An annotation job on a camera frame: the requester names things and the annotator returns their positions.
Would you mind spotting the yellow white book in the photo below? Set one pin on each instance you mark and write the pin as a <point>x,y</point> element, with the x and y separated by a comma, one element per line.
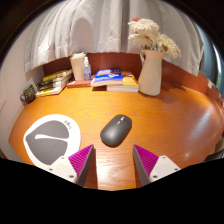
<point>50,91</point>

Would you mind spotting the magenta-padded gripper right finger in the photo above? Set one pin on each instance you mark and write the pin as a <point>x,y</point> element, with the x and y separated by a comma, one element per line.
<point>161,166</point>

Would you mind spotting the yellow black cover book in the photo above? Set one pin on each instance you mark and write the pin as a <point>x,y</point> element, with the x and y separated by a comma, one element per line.
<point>56,75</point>

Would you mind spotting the white pleated curtain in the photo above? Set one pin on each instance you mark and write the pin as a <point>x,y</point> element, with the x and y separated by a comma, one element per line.
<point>100,26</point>

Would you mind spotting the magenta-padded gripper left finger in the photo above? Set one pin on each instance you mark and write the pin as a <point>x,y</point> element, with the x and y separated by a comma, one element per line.
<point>61,166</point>

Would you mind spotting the white flower bouquet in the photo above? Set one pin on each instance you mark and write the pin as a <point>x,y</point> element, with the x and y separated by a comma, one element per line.
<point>146,31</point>

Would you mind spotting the clear spray bottle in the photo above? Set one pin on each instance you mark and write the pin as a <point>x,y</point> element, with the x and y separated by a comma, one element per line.
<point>87,71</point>

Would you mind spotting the orange yellow cover book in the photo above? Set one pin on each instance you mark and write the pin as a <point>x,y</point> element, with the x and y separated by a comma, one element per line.
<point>130,81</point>

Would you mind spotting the cream lidded tumbler cup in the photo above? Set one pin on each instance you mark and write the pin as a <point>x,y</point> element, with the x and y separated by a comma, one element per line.
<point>78,68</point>

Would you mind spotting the round white grey mouse pad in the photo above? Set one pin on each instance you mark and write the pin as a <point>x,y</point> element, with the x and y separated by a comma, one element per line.
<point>46,140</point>

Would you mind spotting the cream ceramic jug vase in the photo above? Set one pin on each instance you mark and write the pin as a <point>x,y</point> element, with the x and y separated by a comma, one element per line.
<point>151,75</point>

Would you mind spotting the black spine book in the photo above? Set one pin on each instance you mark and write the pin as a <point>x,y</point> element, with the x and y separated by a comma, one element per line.
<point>51,86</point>
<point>53,82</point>

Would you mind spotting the dark grey computer mouse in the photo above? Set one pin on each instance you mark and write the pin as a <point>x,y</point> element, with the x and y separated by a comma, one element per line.
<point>116,130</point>

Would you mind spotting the dark red book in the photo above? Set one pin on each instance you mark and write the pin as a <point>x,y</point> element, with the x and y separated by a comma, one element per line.
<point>78,83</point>

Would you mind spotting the dark mug with green print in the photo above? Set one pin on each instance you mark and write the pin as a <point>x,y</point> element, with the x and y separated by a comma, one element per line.
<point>28,93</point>

